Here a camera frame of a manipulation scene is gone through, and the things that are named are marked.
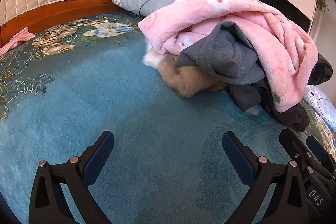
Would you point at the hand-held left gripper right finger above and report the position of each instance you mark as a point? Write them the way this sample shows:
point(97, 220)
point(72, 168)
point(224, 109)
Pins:
point(236, 158)

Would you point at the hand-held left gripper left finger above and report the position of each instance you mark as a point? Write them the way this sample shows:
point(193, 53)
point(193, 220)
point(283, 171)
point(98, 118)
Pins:
point(99, 158)

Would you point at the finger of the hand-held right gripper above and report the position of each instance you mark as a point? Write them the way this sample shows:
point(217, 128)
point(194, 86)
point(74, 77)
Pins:
point(288, 144)
point(315, 144)

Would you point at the pink fleece garment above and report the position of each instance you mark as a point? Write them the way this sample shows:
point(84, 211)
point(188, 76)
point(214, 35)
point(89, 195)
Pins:
point(249, 19)

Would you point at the dark brown knit garment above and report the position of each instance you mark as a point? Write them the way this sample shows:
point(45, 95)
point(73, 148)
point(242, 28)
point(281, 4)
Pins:
point(294, 116)

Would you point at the teal floral blanket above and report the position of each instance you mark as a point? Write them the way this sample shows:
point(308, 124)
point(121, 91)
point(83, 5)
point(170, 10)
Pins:
point(131, 108)

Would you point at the dark grey pants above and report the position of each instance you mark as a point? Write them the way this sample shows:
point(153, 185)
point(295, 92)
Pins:
point(246, 95)

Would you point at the black garment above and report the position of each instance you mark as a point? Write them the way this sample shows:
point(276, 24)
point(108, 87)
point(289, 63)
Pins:
point(321, 69)

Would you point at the tan fuzzy garment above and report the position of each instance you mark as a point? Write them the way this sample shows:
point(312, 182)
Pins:
point(183, 79)

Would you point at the grey sweatshirt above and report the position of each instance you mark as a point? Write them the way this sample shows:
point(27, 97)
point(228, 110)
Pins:
point(223, 56)

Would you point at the small green plant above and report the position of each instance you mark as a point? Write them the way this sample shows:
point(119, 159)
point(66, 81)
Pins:
point(321, 1)

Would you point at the pink striped cloth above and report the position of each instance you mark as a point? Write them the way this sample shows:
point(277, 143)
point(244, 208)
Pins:
point(18, 39)

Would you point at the orange wooden bed frame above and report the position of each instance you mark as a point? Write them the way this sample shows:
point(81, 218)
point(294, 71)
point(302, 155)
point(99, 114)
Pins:
point(65, 8)

